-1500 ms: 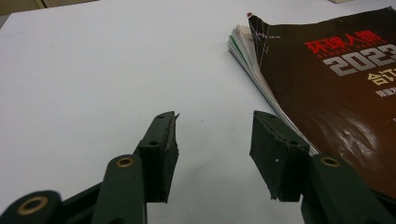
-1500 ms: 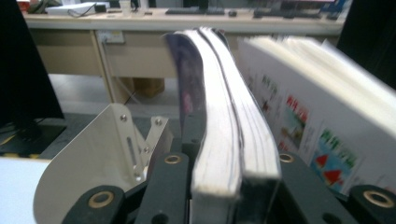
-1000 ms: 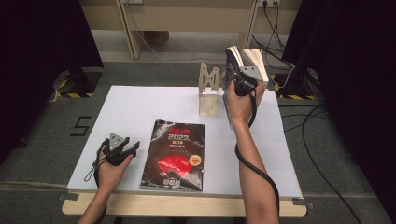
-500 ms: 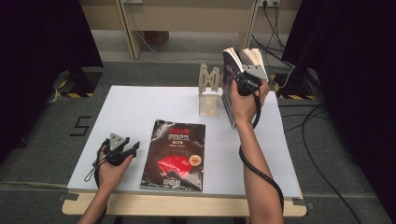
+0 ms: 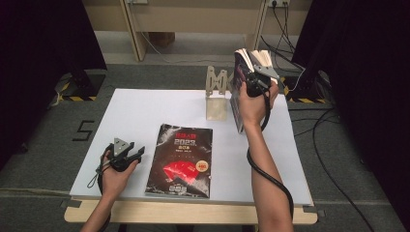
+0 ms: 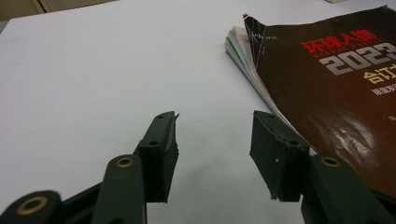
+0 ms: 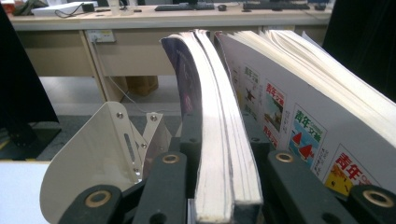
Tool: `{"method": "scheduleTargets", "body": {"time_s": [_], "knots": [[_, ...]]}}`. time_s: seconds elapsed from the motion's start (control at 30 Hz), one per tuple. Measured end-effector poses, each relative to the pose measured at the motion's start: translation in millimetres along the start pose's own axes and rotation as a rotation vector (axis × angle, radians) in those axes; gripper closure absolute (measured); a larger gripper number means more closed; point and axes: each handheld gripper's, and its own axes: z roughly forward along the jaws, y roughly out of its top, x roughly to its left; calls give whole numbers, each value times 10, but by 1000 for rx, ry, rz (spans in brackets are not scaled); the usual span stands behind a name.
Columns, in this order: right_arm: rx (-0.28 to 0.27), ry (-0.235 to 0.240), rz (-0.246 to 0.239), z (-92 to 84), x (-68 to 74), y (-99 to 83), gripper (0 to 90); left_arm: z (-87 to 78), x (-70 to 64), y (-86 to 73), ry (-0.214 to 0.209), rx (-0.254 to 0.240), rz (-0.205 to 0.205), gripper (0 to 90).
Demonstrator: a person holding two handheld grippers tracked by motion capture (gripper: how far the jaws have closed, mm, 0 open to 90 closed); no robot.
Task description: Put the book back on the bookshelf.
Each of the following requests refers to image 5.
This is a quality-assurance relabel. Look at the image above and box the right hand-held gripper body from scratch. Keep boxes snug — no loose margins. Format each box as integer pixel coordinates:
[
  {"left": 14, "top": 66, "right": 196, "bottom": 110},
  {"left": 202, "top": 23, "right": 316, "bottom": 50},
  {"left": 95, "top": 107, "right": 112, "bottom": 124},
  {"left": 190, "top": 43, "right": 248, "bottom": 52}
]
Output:
[{"left": 245, "top": 64, "right": 280, "bottom": 99}]

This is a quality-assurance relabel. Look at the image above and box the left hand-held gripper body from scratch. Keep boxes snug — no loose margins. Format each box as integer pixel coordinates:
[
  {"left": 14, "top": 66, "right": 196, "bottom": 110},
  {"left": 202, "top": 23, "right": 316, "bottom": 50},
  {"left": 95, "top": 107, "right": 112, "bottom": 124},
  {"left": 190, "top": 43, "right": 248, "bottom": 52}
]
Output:
[{"left": 104, "top": 137, "right": 135, "bottom": 173}]

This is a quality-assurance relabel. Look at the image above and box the thick white book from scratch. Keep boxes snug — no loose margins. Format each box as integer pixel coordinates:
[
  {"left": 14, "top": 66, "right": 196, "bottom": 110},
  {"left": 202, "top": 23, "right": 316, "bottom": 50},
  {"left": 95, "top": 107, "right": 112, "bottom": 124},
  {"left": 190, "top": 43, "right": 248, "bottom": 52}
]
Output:
[{"left": 259, "top": 49, "right": 276, "bottom": 71}]

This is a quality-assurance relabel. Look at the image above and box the black magazine bundle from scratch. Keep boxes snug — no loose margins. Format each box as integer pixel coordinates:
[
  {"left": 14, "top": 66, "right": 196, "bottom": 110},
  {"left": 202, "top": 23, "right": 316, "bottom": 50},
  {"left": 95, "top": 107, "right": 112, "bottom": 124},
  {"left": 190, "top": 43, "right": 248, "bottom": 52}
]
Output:
[{"left": 144, "top": 123, "right": 214, "bottom": 199}]

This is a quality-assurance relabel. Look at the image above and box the person's right hand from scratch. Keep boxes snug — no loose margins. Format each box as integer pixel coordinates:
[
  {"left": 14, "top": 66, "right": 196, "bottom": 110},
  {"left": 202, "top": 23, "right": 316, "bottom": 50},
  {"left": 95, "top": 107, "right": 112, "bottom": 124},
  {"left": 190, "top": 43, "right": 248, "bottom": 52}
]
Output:
[{"left": 237, "top": 80, "right": 280, "bottom": 130}]

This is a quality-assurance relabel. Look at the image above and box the person's left hand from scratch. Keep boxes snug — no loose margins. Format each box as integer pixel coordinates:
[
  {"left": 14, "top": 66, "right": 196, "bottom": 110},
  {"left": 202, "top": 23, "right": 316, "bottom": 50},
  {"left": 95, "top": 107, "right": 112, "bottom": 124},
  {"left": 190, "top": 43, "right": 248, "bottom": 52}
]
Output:
[{"left": 101, "top": 154, "right": 140, "bottom": 200}]

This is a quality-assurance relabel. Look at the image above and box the black stand base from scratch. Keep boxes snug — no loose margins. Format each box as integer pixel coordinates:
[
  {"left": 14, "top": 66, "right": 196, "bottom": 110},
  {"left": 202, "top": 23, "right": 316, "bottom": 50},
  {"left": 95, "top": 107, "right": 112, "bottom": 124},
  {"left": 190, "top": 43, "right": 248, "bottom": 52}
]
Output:
[
  {"left": 279, "top": 72, "right": 327, "bottom": 104},
  {"left": 60, "top": 69, "right": 107, "bottom": 102}
]

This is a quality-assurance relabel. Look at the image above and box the light wooden table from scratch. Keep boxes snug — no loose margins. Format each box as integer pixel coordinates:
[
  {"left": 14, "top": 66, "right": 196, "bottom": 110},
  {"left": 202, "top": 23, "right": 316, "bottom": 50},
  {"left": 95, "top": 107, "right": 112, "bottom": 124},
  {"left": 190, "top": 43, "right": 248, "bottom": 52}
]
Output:
[{"left": 63, "top": 198, "right": 319, "bottom": 225}]

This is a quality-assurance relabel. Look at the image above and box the light wooden desk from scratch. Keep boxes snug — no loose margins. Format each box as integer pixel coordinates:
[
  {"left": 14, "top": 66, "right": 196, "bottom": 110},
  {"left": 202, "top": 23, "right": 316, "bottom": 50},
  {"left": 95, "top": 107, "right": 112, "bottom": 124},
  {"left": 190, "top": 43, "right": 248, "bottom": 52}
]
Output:
[{"left": 119, "top": 0, "right": 270, "bottom": 63}]

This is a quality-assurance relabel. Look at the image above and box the black curtain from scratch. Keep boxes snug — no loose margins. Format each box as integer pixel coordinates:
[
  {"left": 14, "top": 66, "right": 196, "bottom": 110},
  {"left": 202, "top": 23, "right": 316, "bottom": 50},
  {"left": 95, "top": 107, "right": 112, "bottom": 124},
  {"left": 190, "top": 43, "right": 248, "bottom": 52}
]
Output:
[
  {"left": 0, "top": 0, "right": 107, "bottom": 169},
  {"left": 291, "top": 0, "right": 410, "bottom": 224}
]

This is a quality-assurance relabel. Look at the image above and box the brown box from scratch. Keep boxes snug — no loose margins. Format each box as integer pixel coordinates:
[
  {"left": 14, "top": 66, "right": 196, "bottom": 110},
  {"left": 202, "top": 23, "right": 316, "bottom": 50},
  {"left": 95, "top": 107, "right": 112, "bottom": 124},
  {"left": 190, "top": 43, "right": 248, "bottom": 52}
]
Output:
[{"left": 149, "top": 31, "right": 177, "bottom": 46}]

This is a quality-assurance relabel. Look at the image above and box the black wrist strap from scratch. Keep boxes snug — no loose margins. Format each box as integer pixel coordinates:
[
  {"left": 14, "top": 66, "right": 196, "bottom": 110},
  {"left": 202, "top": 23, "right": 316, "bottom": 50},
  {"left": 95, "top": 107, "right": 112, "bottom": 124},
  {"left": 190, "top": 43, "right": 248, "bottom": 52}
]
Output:
[{"left": 86, "top": 163, "right": 104, "bottom": 189}]

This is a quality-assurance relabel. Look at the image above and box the white cable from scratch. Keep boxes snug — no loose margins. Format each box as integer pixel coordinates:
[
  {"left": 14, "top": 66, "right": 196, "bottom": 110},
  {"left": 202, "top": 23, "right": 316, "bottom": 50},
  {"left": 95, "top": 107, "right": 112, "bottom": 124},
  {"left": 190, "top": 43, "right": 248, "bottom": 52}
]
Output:
[{"left": 289, "top": 68, "right": 308, "bottom": 94}]

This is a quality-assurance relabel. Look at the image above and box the black wall cable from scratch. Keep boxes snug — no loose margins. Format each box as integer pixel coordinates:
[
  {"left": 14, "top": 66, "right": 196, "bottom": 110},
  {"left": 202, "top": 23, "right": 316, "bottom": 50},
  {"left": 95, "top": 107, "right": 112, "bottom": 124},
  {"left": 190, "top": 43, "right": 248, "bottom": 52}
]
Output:
[{"left": 260, "top": 4, "right": 308, "bottom": 72}]

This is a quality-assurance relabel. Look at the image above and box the grey floor cable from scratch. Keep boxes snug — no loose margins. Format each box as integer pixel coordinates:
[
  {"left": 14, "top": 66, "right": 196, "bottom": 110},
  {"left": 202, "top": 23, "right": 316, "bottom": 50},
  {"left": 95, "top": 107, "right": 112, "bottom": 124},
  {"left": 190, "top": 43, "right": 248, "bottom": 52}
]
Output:
[{"left": 138, "top": 28, "right": 241, "bottom": 65}]

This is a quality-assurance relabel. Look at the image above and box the white wall socket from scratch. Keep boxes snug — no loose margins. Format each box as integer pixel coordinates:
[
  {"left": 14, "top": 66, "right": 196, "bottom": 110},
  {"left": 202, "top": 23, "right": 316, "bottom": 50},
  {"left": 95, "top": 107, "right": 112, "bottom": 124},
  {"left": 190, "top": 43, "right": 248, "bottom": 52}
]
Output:
[{"left": 268, "top": 0, "right": 291, "bottom": 9}]

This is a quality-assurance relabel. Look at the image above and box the black floor cable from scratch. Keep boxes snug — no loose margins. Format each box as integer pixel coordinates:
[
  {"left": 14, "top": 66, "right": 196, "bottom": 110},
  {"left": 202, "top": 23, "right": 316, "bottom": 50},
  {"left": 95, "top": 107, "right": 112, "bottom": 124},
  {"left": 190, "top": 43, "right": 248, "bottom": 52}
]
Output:
[{"left": 287, "top": 107, "right": 379, "bottom": 232}]

